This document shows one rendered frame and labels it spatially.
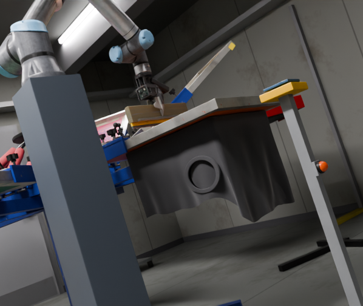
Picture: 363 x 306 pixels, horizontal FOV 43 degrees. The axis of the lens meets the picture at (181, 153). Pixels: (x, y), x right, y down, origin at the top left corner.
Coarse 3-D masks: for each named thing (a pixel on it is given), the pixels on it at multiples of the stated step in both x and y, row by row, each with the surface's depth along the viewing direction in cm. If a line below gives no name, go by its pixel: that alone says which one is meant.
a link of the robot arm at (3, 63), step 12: (36, 0) 179; (48, 0) 180; (60, 0) 184; (36, 12) 175; (48, 12) 178; (0, 48) 162; (0, 60) 161; (12, 60) 158; (0, 72) 165; (12, 72) 164
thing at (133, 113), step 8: (152, 104) 210; (168, 104) 218; (176, 104) 223; (184, 104) 227; (128, 112) 198; (136, 112) 200; (144, 112) 204; (152, 112) 208; (168, 112) 216; (176, 112) 221; (184, 112) 226; (128, 120) 198; (136, 120) 198
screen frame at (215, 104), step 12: (252, 96) 180; (204, 108) 162; (216, 108) 159; (228, 108) 166; (240, 108) 176; (168, 120) 173; (180, 120) 170; (192, 120) 168; (144, 132) 182; (156, 132) 178; (132, 144) 186
